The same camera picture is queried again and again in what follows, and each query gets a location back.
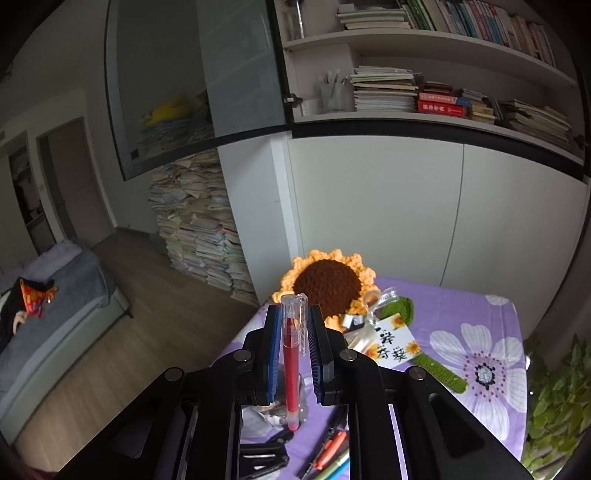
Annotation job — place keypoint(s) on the green highlighter pen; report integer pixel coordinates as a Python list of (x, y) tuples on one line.
[(336, 468)]

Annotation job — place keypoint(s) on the orange red bag on bed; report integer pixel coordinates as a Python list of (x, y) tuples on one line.
[(34, 299)]

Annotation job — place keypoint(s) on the red pen clear cap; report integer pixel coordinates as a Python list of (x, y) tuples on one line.
[(294, 309)]

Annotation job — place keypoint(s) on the doorway with brown door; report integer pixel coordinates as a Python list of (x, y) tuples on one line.
[(72, 184)]

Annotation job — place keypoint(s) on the tall floor paper stack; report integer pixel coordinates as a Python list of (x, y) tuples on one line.
[(195, 220)]

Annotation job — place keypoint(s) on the orange utility knife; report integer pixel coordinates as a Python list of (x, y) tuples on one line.
[(328, 451)]

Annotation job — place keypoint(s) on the crochet sunflower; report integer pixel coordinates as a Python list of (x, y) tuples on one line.
[(346, 291)]

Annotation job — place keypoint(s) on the glass cabinet door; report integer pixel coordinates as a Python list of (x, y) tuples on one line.
[(182, 77)]

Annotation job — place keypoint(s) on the white bookshelf cabinet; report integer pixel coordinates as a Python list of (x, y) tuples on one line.
[(419, 197)]

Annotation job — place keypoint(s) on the green potted plant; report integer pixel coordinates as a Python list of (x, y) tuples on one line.
[(558, 415)]

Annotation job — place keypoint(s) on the stack of notebooks on shelf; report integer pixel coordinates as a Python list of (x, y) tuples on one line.
[(384, 89)]

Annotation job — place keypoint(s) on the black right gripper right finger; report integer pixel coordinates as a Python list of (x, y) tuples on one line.
[(329, 371)]

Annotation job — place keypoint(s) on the black stapler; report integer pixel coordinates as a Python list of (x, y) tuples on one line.
[(261, 459)]

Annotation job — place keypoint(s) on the grey bed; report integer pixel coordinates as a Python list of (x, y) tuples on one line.
[(43, 349)]

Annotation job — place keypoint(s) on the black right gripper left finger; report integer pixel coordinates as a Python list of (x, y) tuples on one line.
[(258, 379)]

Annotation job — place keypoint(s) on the white flower gift tag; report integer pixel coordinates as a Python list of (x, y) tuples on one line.
[(389, 347)]

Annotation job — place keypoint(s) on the red book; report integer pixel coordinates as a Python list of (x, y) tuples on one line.
[(429, 107)]

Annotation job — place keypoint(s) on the row of upright books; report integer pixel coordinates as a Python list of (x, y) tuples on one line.
[(484, 21)]

